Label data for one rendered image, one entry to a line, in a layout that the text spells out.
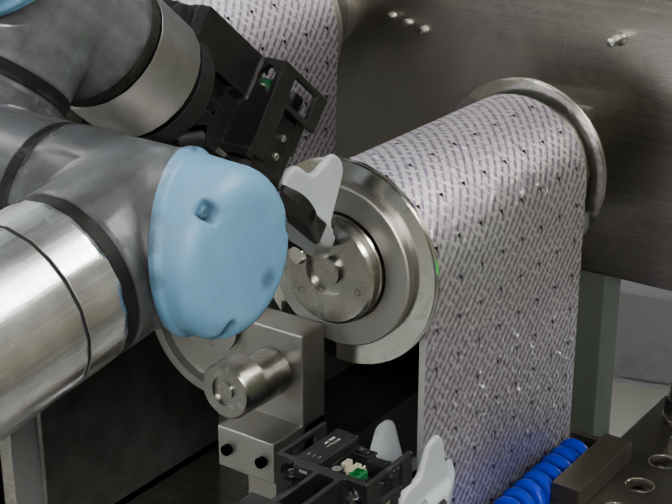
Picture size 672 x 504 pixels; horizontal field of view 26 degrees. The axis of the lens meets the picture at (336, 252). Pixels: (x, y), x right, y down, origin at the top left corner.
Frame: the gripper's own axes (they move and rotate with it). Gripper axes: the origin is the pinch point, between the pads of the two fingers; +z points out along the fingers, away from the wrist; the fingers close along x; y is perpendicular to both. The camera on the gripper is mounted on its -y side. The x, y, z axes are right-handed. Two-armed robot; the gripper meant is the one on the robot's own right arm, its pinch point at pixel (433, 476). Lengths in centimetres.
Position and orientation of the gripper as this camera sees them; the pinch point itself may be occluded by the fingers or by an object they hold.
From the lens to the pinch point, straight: 105.0
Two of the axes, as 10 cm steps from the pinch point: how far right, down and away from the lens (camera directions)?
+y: 0.0, -9.3, -3.7
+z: 5.8, -3.0, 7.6
